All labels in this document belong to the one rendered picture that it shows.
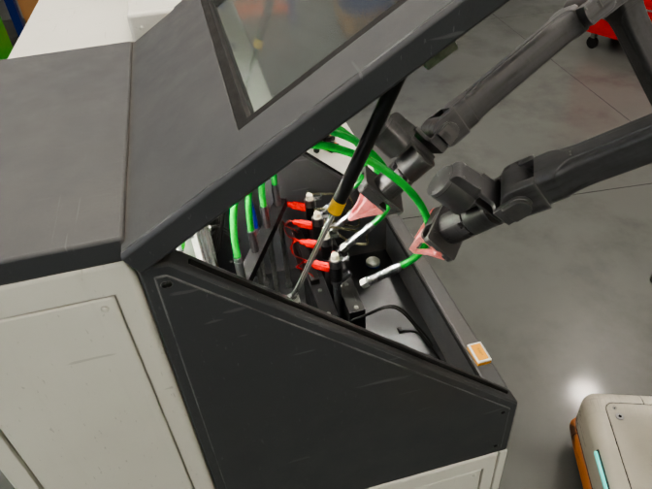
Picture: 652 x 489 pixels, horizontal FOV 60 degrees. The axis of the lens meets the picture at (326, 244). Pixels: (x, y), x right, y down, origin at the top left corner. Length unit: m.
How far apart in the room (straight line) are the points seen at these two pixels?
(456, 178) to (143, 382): 0.54
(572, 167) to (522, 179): 0.07
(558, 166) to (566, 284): 2.04
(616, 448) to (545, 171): 1.27
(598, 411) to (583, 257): 1.17
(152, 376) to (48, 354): 0.14
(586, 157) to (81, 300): 0.68
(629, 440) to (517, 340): 0.73
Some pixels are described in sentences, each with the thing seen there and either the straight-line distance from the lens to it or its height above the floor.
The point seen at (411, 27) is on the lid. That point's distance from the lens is 0.61.
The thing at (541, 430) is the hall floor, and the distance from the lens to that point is 2.32.
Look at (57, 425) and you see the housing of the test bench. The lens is 0.92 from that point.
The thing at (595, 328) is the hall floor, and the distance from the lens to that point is 2.72.
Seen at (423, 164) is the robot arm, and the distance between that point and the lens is 1.06.
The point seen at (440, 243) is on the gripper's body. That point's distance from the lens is 0.98.
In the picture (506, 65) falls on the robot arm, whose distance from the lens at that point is 1.15.
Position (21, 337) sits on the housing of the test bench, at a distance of 0.79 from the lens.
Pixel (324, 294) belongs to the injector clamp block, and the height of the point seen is 0.98.
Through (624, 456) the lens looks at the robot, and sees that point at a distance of 2.00.
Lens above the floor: 1.88
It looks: 39 degrees down
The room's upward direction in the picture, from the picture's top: 5 degrees counter-clockwise
